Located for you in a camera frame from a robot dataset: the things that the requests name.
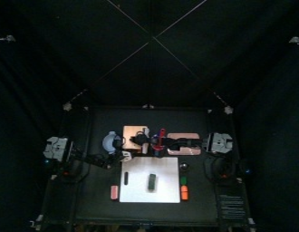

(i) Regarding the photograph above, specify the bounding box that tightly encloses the wooden drawer box red trim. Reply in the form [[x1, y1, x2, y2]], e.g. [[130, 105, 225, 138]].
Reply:
[[122, 125, 150, 155]]

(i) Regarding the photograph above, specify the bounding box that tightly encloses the red plastic toy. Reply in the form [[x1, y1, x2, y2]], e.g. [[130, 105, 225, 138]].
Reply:
[[150, 128, 167, 152]]

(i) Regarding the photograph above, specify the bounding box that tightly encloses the light blue plate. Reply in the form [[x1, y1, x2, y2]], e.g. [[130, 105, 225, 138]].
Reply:
[[101, 130, 123, 155]]

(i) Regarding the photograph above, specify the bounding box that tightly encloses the pink tray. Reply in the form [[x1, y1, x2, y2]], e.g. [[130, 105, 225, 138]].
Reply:
[[165, 132, 201, 156]]

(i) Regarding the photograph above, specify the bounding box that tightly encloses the dark green block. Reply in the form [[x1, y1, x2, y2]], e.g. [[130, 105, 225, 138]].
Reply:
[[147, 173, 158, 191]]

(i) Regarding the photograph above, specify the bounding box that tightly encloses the pink block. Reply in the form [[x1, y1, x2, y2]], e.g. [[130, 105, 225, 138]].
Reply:
[[110, 185, 119, 200]]

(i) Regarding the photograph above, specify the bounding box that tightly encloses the white rectangular mat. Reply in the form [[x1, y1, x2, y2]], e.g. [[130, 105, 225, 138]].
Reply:
[[118, 156, 181, 204]]

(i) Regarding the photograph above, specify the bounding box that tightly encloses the orange toy carrot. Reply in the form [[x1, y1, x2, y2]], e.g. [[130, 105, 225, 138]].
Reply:
[[179, 176, 189, 201]]

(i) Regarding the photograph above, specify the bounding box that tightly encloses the white text label sticker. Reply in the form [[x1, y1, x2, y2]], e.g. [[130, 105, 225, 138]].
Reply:
[[218, 194, 248, 222]]

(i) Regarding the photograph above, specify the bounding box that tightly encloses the thin white cord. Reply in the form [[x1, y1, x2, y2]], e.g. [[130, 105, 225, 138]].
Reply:
[[66, 0, 207, 106], [105, 0, 233, 113]]

